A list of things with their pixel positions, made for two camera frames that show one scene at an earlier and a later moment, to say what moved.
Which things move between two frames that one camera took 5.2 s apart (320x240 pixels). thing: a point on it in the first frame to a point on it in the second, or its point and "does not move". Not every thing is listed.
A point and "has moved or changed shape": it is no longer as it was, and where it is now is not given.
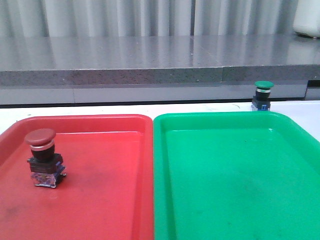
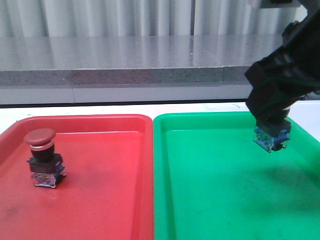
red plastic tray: (108, 192) does not move
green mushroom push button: (261, 101) has moved or changed shape
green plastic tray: (235, 175) does not move
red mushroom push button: (46, 167) does not move
